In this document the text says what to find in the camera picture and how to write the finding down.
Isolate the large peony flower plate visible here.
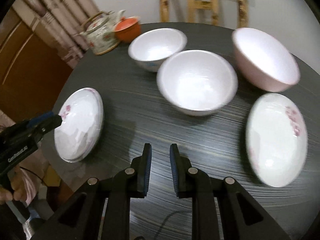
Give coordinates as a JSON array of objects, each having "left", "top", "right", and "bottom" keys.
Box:
[{"left": 54, "top": 131, "right": 101, "bottom": 163}]

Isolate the medium pink blossom plate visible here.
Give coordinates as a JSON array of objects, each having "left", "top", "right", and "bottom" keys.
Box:
[{"left": 54, "top": 87, "right": 104, "bottom": 163}]

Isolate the white bowl with lettering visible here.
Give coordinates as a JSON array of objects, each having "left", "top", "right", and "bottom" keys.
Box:
[{"left": 157, "top": 50, "right": 238, "bottom": 116}]

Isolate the small pink blossom plate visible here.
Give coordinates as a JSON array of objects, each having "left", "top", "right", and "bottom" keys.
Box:
[{"left": 246, "top": 93, "right": 308, "bottom": 187}]

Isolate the white bowl blue print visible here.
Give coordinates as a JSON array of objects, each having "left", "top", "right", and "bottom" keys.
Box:
[{"left": 128, "top": 28, "right": 187, "bottom": 72}]

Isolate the large pink bowl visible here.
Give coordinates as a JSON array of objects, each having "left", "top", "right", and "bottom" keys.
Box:
[{"left": 232, "top": 28, "right": 300, "bottom": 92}]

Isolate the person's left hand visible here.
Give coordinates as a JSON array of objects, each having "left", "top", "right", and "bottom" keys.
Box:
[{"left": 0, "top": 167, "right": 28, "bottom": 205}]

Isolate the dark wooden cabinet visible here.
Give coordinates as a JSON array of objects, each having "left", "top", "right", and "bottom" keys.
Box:
[{"left": 1, "top": 9, "right": 72, "bottom": 122}]

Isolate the floral ceramic teapot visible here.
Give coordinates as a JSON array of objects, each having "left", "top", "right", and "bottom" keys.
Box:
[{"left": 80, "top": 10, "right": 125, "bottom": 55}]

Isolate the beige patterned curtain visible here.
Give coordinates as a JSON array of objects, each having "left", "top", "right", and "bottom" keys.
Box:
[{"left": 12, "top": 0, "right": 98, "bottom": 68}]

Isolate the orange lidded tea cup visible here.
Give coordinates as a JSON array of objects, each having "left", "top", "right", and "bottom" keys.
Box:
[{"left": 114, "top": 16, "right": 141, "bottom": 43}]

